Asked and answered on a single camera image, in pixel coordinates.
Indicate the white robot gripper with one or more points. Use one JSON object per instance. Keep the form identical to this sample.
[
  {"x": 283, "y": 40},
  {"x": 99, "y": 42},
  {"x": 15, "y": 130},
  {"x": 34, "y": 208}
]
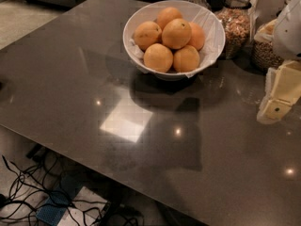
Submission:
[{"x": 289, "y": 32}]

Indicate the orange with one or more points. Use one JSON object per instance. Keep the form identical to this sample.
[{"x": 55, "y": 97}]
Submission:
[
  {"x": 186, "y": 59},
  {"x": 166, "y": 15},
  {"x": 158, "y": 57},
  {"x": 176, "y": 34},
  {"x": 197, "y": 37},
  {"x": 146, "y": 34}
]

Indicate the white ceramic bowl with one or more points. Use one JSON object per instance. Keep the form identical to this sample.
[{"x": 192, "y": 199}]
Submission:
[{"x": 191, "y": 12}]

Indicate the glass jar of cereal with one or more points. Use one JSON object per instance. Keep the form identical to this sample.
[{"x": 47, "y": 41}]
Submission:
[{"x": 262, "y": 55}]

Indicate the glass jar of nuts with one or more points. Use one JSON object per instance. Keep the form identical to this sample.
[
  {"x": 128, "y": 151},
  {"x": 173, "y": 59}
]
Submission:
[{"x": 235, "y": 19}]

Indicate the blue box under table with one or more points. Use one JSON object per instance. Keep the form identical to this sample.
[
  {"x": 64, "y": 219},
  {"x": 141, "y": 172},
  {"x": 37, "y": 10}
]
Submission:
[{"x": 58, "y": 201}]

